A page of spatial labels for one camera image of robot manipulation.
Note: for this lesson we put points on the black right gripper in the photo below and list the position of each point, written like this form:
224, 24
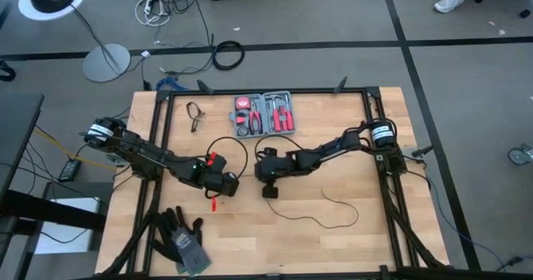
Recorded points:
275, 167

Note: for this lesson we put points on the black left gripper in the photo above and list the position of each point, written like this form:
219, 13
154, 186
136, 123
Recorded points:
216, 180

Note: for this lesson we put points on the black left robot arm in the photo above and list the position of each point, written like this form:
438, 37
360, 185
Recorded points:
137, 153

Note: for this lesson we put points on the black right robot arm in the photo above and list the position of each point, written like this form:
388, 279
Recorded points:
333, 146

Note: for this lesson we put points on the black tape roll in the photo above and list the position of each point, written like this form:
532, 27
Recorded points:
242, 131

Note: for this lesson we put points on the red bit holder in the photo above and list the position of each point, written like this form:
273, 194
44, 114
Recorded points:
283, 117

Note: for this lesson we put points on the grey plastic tool case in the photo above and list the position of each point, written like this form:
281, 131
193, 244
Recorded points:
260, 105

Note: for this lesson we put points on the clear safety glasses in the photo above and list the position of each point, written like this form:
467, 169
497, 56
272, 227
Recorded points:
195, 115

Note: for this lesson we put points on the grey black work glove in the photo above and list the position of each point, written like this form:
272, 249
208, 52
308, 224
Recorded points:
189, 246
160, 238

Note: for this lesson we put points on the red tape measure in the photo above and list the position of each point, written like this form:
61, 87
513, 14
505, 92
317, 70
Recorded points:
241, 103

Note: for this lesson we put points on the black power adapter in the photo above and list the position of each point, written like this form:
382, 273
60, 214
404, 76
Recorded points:
70, 170

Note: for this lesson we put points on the floor lamp with round base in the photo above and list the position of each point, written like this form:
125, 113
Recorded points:
106, 63

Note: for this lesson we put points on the white power strip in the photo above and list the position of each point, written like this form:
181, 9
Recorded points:
148, 7

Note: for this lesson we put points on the black desk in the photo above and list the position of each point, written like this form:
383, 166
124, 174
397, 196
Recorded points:
16, 138

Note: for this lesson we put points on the grey caster wheel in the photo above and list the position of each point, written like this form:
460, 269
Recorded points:
520, 155

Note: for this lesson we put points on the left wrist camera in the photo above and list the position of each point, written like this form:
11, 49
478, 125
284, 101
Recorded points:
221, 162

